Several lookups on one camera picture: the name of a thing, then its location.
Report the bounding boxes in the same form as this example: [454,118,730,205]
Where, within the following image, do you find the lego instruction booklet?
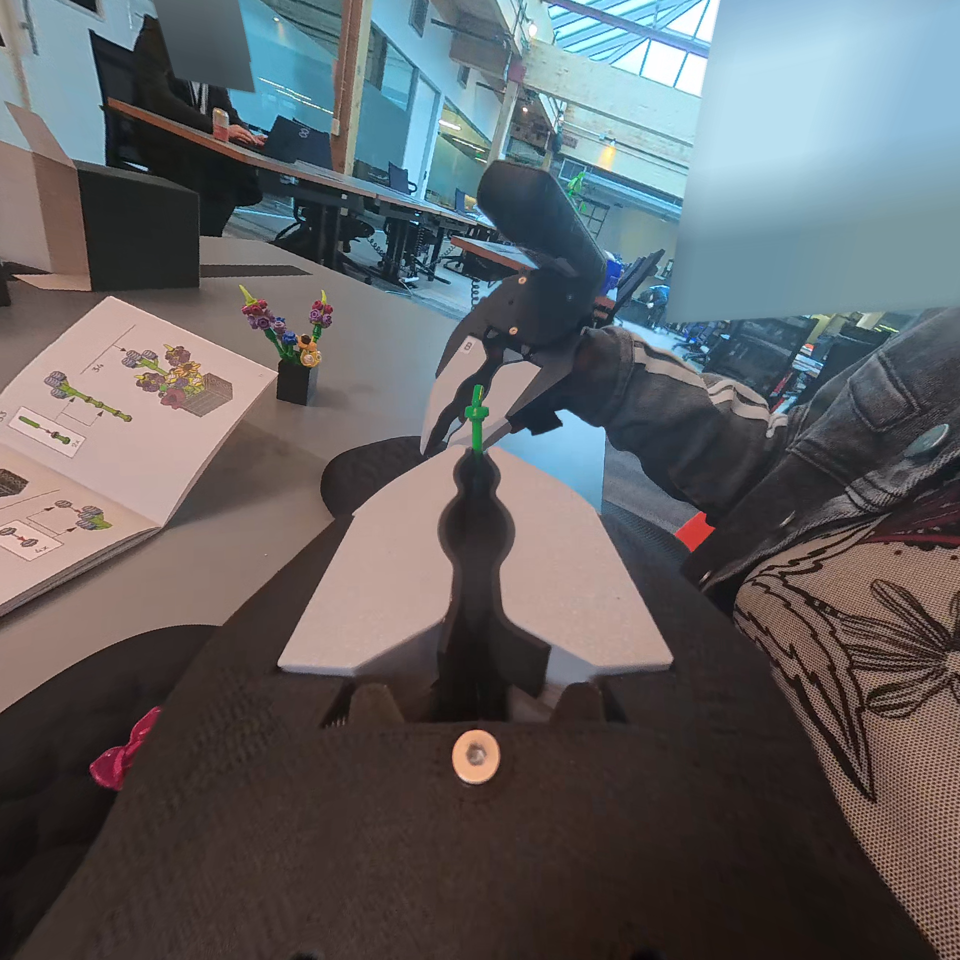
[0,295,280,618]

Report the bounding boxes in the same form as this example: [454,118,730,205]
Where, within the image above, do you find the wooden pillar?
[330,0,375,175]

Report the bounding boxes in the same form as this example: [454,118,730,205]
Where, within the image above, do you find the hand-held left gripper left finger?
[277,442,481,675]

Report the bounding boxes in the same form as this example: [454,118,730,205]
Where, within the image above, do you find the grey denim jacket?
[678,306,960,609]

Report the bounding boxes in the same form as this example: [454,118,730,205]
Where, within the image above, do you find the pink lego flower piece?
[89,705,163,793]

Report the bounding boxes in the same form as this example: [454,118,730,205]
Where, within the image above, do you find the dark laptop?
[264,115,333,172]

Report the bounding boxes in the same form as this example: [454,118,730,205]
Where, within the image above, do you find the green lego stem piece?
[464,384,492,456]

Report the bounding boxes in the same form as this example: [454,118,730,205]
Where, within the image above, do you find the lego flower bouquet black pot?
[237,283,336,407]

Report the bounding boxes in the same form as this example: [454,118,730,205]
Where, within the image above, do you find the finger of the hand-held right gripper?
[483,357,555,453]
[418,330,498,459]

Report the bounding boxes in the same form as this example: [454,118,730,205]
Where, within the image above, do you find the person's right forearm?
[555,324,800,530]

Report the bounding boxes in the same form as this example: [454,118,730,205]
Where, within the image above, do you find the floral printed shirt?
[733,480,960,960]

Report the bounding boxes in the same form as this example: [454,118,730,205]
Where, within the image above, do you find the long wooden office desk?
[105,97,500,290]

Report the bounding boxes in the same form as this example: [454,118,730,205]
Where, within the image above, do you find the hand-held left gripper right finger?
[480,444,675,687]

